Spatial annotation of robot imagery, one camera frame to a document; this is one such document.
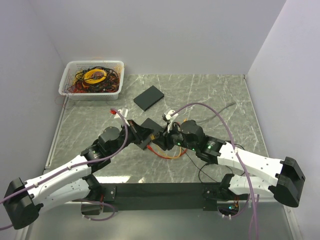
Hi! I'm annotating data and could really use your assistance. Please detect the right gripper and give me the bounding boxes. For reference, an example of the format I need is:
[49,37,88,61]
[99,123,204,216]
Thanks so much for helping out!
[152,122,198,152]

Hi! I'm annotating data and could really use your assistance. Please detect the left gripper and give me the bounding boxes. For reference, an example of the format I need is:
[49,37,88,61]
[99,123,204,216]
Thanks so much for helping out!
[109,119,154,157]

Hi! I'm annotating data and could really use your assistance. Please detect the yellow ethernet cable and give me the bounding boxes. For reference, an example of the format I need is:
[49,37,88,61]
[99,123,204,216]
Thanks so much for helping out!
[149,134,188,160]

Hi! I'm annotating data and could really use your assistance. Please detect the black network switch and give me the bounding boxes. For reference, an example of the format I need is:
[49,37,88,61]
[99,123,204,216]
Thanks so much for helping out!
[133,85,165,112]
[137,118,162,150]

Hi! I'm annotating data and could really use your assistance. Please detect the red ethernet cable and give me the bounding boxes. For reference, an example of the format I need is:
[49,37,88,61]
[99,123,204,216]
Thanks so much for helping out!
[146,144,187,160]

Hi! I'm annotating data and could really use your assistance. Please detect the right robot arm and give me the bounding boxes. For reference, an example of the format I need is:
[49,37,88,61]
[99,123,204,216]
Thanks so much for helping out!
[153,120,306,208]

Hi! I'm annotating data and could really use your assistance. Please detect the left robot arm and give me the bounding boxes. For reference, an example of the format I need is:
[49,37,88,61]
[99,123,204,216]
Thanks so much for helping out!
[1,120,154,230]

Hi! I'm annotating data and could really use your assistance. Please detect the white plastic basket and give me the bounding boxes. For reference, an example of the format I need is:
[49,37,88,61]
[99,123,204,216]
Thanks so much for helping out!
[58,60,125,101]

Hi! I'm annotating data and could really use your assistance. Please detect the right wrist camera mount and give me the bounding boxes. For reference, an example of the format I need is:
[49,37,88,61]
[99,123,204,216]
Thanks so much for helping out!
[162,109,179,133]

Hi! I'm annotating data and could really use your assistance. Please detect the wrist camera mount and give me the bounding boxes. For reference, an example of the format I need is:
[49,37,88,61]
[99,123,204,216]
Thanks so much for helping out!
[162,109,179,133]
[110,107,129,119]

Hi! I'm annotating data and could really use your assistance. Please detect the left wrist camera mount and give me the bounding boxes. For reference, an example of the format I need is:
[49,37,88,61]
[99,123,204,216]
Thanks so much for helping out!
[110,107,129,119]

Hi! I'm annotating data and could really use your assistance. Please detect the black power cable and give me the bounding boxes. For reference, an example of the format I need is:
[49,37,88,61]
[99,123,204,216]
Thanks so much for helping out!
[174,143,247,185]

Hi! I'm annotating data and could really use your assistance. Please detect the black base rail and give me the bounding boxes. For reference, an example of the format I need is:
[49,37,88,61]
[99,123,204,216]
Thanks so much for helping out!
[83,182,249,211]

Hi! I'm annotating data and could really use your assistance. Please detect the tangled cables in basket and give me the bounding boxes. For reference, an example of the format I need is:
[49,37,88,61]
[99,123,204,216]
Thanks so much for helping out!
[65,65,125,94]

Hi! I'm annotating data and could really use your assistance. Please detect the aluminium frame rail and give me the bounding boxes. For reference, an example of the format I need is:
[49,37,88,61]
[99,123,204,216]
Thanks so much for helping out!
[14,159,83,240]

